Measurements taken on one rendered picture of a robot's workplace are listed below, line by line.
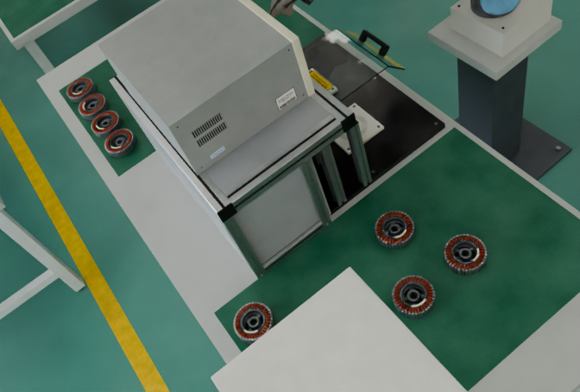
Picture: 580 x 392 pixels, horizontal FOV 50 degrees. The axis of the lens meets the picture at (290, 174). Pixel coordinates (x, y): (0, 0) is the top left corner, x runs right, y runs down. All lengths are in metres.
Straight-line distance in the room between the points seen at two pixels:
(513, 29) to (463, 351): 1.07
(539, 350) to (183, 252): 1.05
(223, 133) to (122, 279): 1.52
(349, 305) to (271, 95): 0.62
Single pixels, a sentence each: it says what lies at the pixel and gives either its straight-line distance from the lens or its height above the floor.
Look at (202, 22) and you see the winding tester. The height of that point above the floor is 1.32.
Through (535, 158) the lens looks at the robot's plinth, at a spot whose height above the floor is 0.02.
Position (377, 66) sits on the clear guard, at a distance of 1.80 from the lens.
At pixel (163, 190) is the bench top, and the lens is 2.15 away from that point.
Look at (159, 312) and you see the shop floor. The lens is 2.82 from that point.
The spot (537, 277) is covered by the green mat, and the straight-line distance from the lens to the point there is 1.77.
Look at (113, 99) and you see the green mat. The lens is 2.55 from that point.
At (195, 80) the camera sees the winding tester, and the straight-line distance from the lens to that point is 1.56.
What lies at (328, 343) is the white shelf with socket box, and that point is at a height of 1.21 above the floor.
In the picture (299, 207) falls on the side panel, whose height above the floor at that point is 0.90.
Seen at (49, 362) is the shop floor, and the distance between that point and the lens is 2.99.
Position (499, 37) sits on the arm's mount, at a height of 0.83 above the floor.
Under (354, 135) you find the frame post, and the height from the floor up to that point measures 1.01.
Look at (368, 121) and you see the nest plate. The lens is 2.04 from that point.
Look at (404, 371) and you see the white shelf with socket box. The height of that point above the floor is 1.20.
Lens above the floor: 2.33
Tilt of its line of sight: 52 degrees down
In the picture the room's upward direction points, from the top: 22 degrees counter-clockwise
